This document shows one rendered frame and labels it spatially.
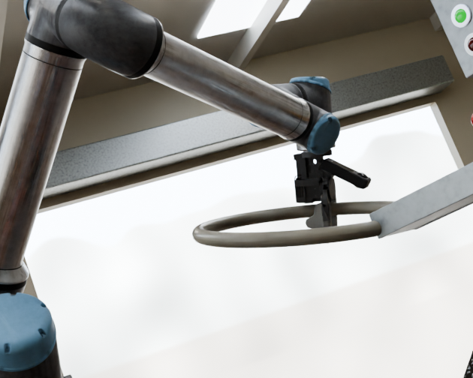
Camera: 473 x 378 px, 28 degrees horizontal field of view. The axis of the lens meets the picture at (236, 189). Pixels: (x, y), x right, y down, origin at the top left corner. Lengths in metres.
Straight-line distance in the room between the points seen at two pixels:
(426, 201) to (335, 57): 7.91
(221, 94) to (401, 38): 8.28
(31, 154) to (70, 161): 6.32
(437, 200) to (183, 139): 6.74
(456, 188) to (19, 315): 0.80
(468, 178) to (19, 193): 0.80
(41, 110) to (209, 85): 0.31
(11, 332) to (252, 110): 0.61
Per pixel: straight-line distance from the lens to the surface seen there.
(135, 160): 8.16
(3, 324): 1.73
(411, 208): 1.71
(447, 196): 1.66
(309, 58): 9.45
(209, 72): 1.72
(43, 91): 1.71
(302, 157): 2.16
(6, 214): 1.78
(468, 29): 1.54
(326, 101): 2.15
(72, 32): 1.62
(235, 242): 1.77
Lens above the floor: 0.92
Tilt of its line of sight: 13 degrees up
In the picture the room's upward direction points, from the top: 21 degrees counter-clockwise
